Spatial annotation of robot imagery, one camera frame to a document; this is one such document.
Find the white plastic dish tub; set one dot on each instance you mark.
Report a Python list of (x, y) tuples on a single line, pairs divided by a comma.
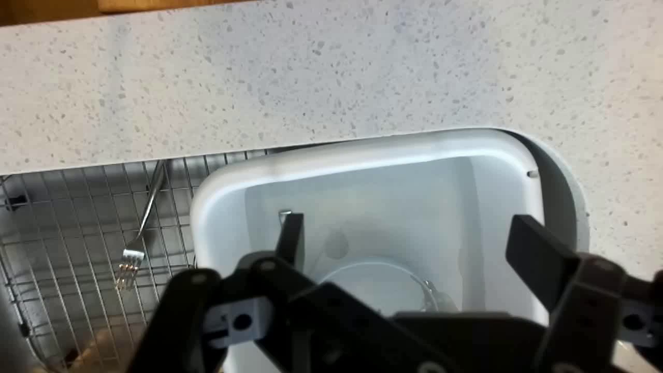
[(385, 179)]

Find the stainless steel sink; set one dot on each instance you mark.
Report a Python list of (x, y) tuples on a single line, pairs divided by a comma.
[(561, 200)]

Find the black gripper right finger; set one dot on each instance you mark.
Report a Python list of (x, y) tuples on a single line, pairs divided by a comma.
[(593, 311)]

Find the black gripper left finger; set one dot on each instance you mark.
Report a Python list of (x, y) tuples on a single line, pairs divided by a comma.
[(208, 324)]

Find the white round plate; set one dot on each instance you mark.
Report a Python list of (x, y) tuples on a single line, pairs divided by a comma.
[(376, 287)]

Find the steel fork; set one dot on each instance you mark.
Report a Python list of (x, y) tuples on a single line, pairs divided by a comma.
[(128, 262)]

